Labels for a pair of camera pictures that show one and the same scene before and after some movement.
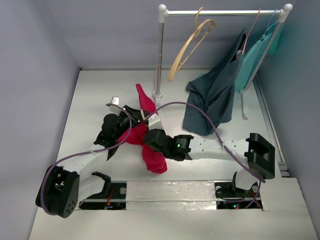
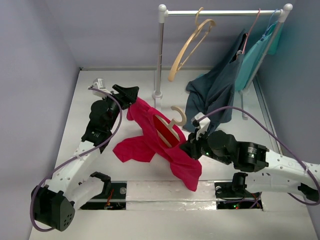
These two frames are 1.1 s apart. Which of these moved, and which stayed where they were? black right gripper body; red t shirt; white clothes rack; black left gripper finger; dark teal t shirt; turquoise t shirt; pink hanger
Moved: red t shirt; black left gripper finger; black right gripper body
Stayed: white clothes rack; dark teal t shirt; turquoise t shirt; pink hanger
